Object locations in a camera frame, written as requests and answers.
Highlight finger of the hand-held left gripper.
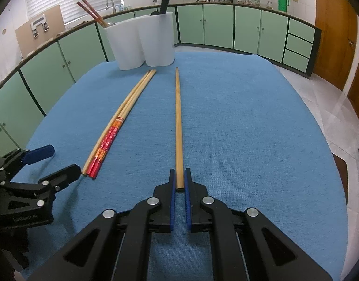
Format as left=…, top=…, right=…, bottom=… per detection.
left=4, top=163, right=82, bottom=203
left=0, top=144, right=56, bottom=181

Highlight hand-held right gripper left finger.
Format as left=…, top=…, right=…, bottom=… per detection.
left=27, top=168, right=177, bottom=281

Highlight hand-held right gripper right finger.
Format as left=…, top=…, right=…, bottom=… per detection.
left=184, top=167, right=332, bottom=281

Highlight plain bamboo chopstick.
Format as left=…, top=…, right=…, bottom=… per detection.
left=81, top=70, right=152, bottom=176
left=175, top=67, right=185, bottom=190

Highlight red patterned bamboo chopstick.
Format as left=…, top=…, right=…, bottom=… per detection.
left=76, top=1, right=105, bottom=27
left=87, top=70, right=155, bottom=178
left=82, top=0, right=110, bottom=26
left=90, top=70, right=157, bottom=180

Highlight white two-compartment utensil holder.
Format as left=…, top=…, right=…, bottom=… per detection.
left=104, top=12, right=174, bottom=71

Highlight blue cloth mat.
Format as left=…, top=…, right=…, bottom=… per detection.
left=11, top=51, right=348, bottom=281

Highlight brown cardboard board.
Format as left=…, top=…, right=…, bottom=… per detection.
left=15, top=4, right=65, bottom=57

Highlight white device on board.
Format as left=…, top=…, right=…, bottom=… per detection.
left=31, top=16, right=50, bottom=37

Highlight green base cabinets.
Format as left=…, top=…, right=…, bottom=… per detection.
left=0, top=2, right=322, bottom=159

